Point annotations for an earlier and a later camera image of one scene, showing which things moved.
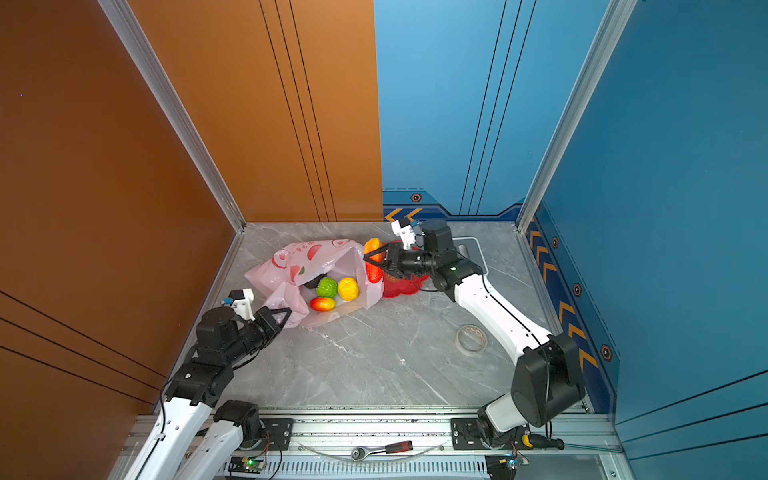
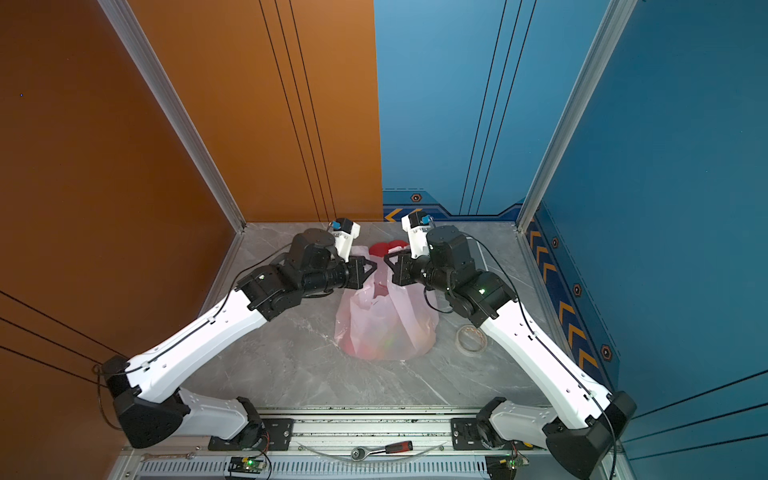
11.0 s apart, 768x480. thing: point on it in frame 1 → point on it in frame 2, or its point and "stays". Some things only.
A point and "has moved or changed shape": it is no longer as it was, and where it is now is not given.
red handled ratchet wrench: [363, 452] stays
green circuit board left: [249, 464] stays
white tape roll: [471, 339] stays
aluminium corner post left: [138, 40] stays
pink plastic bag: [288, 277] has moved or changed shape
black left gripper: [264, 318] → [358, 276]
